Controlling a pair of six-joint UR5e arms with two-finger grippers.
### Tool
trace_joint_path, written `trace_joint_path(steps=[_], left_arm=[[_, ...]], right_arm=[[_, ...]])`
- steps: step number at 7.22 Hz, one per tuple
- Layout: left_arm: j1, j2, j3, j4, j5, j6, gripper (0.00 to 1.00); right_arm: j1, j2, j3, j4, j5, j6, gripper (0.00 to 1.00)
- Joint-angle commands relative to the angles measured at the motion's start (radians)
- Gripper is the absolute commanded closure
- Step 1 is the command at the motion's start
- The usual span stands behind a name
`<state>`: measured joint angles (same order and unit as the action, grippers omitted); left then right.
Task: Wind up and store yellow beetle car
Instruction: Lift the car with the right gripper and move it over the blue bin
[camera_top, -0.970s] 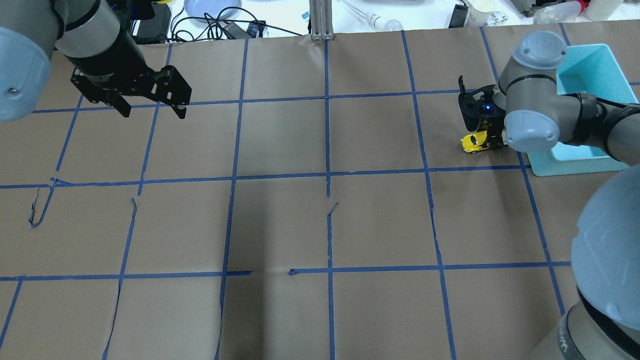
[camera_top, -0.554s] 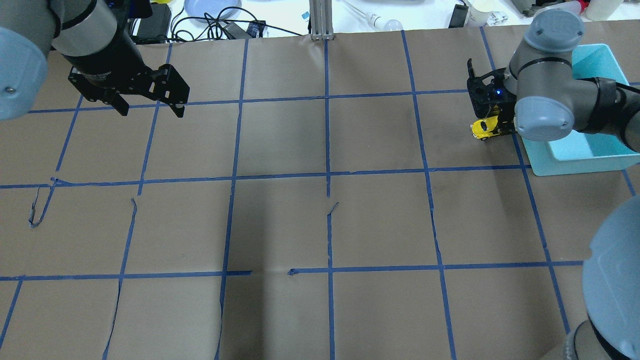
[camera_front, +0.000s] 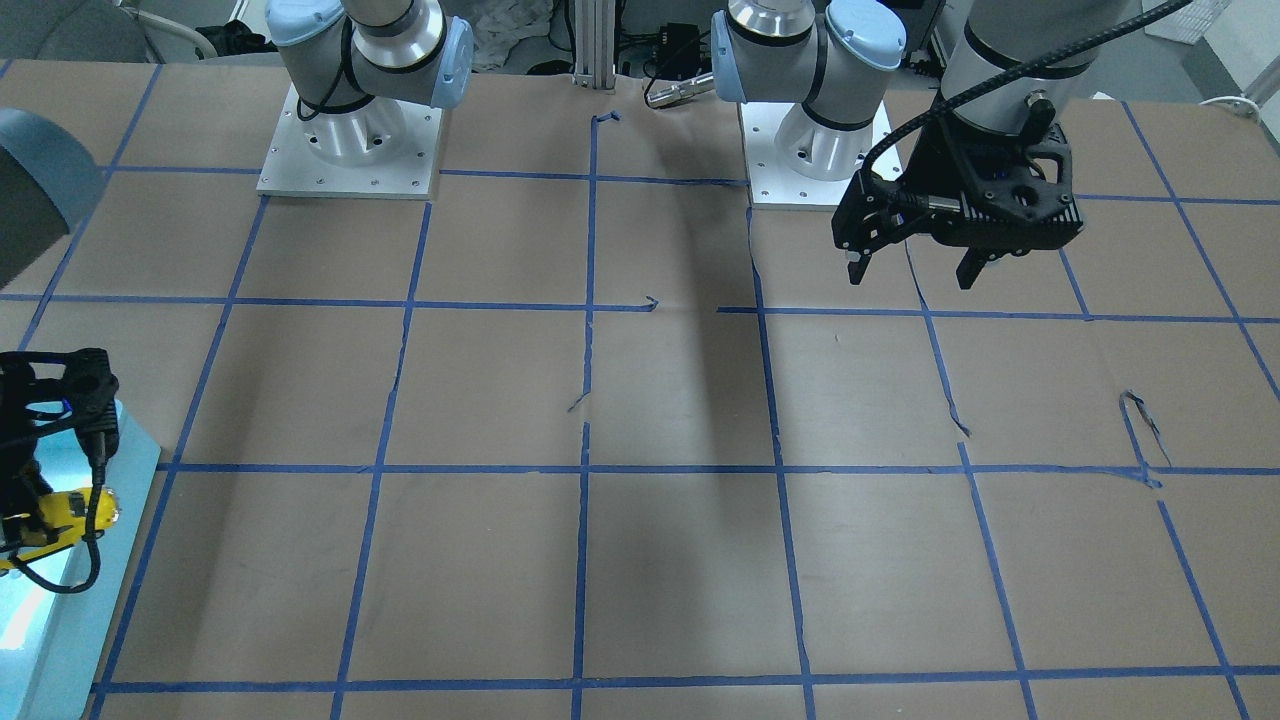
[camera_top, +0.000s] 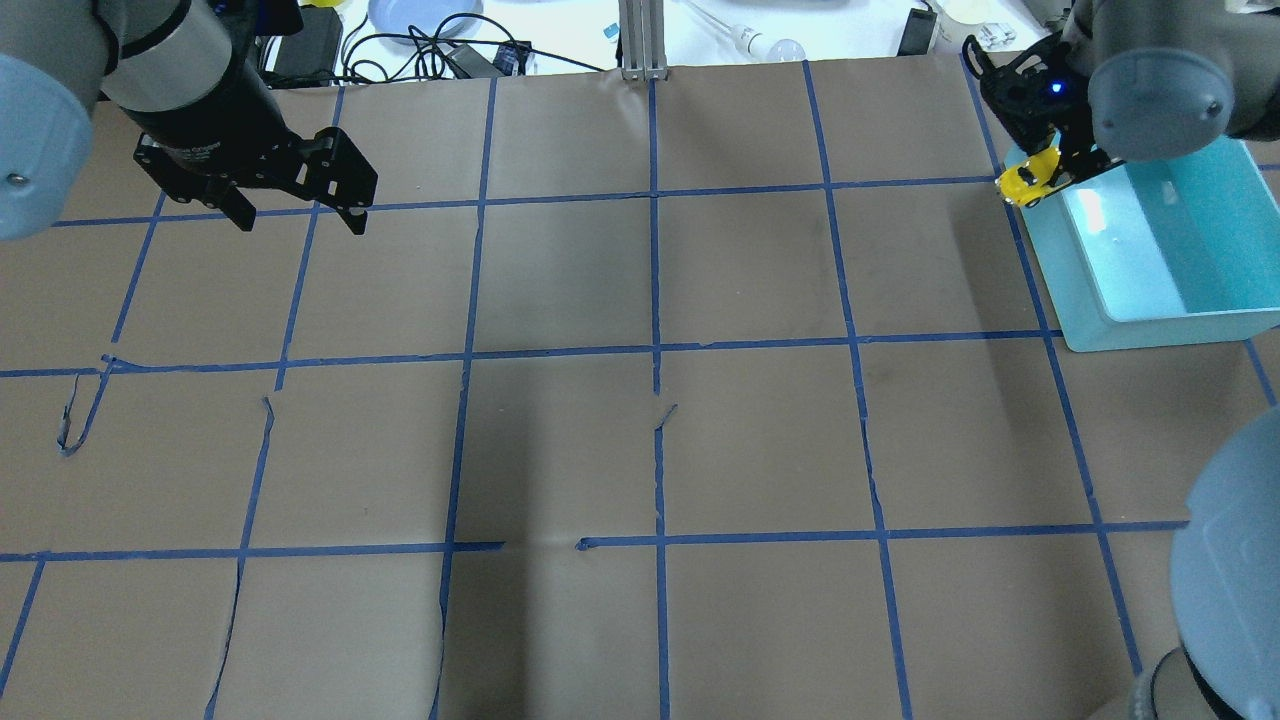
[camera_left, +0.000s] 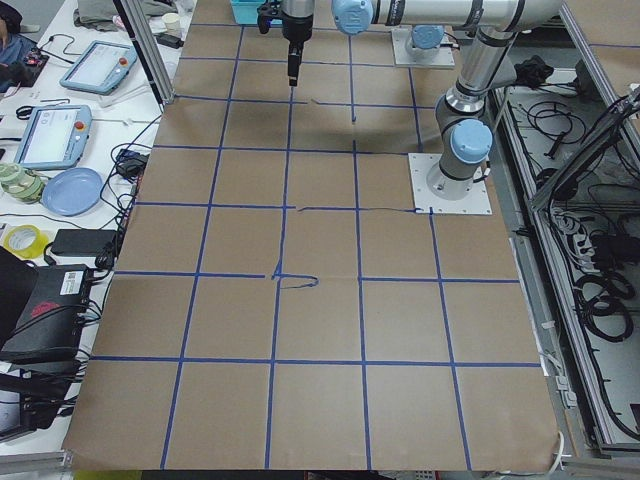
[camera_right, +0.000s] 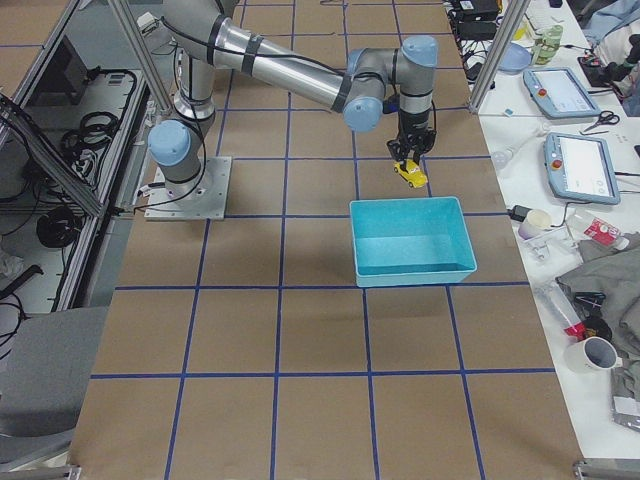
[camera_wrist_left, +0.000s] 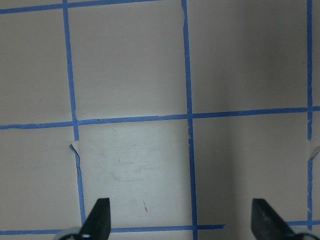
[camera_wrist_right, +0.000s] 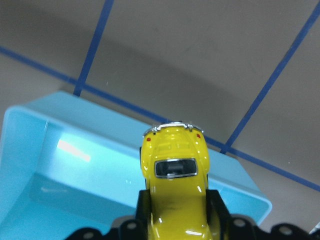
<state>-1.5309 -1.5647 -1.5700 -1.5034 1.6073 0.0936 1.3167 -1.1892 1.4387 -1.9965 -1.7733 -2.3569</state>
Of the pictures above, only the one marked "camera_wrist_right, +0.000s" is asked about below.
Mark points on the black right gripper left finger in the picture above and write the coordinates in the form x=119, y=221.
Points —
x=144, y=217

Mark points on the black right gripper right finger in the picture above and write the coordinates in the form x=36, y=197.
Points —
x=217, y=215

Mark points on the yellow beetle toy car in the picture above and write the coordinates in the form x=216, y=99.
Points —
x=175, y=163

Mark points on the turquoise plastic bin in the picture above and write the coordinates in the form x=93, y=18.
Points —
x=67, y=163

